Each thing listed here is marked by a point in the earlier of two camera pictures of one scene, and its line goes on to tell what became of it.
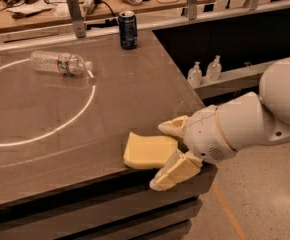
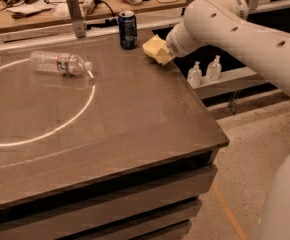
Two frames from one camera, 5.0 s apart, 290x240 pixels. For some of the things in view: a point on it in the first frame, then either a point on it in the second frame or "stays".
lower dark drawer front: x=175 y=232 stays
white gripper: x=205 y=134 -> x=173 y=44
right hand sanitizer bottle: x=214 y=69 stays
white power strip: x=87 y=5 stays
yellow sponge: x=149 y=152 -> x=158 y=50
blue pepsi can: x=128 y=30 stays
